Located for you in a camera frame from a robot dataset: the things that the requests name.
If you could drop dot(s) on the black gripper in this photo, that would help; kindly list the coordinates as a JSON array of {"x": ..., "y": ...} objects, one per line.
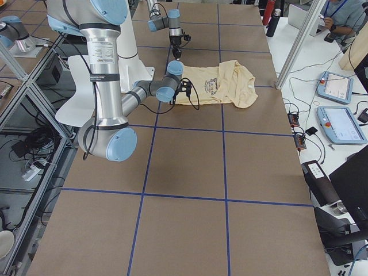
[
  {"x": 175, "y": 42},
  {"x": 173, "y": 99}
]

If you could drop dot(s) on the cream long-sleeve graphic shirt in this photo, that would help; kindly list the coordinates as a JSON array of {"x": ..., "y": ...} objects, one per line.
[{"x": 228, "y": 83}]

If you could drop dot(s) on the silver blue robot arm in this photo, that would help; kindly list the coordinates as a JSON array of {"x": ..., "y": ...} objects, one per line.
[
  {"x": 160, "y": 18},
  {"x": 107, "y": 134}
]

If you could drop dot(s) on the black water bottle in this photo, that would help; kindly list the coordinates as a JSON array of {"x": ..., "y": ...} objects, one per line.
[{"x": 273, "y": 23}]

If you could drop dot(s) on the red water bottle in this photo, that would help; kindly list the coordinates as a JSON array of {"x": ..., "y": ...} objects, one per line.
[{"x": 267, "y": 12}]

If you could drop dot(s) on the upper blue teach pendant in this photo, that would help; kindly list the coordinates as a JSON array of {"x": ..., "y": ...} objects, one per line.
[{"x": 335, "y": 87}]

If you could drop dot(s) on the blue teach pendant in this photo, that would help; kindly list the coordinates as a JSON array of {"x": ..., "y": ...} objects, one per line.
[
  {"x": 335, "y": 87},
  {"x": 340, "y": 126}
]

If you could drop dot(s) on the lower blue teach pendant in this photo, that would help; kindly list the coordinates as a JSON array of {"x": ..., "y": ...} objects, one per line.
[{"x": 340, "y": 126}]

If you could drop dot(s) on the person in blue shirt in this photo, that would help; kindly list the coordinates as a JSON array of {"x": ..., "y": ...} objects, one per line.
[{"x": 343, "y": 18}]

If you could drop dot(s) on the white power strip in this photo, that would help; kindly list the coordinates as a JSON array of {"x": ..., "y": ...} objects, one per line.
[{"x": 33, "y": 171}]

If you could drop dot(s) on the black monitor stand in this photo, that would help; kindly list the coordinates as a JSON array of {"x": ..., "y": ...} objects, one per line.
[{"x": 342, "y": 212}]

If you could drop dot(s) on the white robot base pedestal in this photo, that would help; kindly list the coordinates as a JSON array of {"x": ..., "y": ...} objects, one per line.
[{"x": 80, "y": 107}]

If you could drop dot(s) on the aluminium frame post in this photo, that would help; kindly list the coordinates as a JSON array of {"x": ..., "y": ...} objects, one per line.
[{"x": 307, "y": 24}]

